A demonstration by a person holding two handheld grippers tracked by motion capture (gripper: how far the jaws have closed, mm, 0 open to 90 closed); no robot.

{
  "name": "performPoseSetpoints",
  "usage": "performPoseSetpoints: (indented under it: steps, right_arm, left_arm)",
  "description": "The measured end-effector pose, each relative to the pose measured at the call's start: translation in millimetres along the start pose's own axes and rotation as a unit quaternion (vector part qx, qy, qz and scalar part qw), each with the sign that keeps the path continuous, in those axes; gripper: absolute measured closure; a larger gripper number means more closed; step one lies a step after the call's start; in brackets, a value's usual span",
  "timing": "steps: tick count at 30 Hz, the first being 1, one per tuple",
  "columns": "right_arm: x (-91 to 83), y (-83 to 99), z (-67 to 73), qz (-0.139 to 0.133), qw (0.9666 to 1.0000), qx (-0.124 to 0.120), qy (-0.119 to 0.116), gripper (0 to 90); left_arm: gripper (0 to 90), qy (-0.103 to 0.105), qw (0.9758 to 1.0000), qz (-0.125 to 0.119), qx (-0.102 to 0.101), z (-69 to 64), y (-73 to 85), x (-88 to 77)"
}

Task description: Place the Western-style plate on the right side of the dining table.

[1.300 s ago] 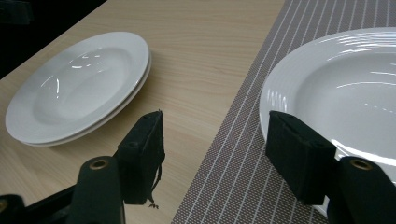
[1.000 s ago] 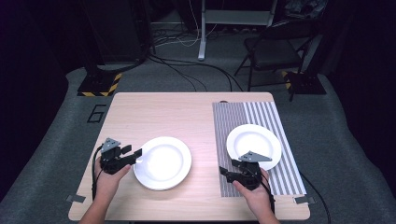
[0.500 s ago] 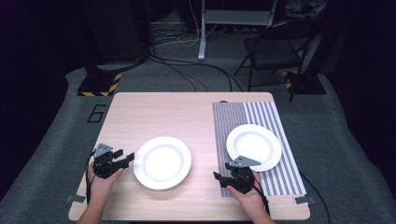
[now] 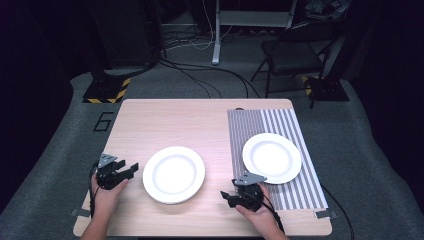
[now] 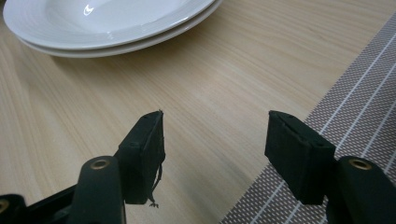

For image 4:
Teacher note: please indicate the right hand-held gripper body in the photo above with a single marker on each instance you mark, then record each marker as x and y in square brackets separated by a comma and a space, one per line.
[250, 196]

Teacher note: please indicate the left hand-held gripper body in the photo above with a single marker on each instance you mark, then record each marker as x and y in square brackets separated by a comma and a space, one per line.
[108, 176]

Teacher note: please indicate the white plate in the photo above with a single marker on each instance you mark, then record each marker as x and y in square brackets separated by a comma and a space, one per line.
[271, 156]
[173, 175]

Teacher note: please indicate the person's left hand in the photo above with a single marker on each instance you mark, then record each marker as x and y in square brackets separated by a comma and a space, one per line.
[105, 200]

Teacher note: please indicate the person's right hand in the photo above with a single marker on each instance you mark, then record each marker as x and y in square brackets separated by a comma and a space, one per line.
[265, 220]

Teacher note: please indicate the grey tape strip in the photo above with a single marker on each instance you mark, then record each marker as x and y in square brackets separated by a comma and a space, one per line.
[326, 214]
[81, 212]

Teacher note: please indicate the grey striped placemat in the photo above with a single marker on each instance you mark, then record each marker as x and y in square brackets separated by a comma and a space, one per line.
[243, 126]

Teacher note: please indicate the black stand base yellow stripes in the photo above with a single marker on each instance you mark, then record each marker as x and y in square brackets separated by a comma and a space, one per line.
[103, 91]
[328, 91]

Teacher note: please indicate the dark cabinet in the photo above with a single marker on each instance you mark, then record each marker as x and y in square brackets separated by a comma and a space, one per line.
[123, 33]

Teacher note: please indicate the white metal stand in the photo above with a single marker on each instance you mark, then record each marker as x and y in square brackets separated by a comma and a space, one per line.
[216, 50]

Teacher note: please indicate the black folding chair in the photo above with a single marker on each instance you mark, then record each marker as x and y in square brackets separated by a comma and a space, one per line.
[290, 55]

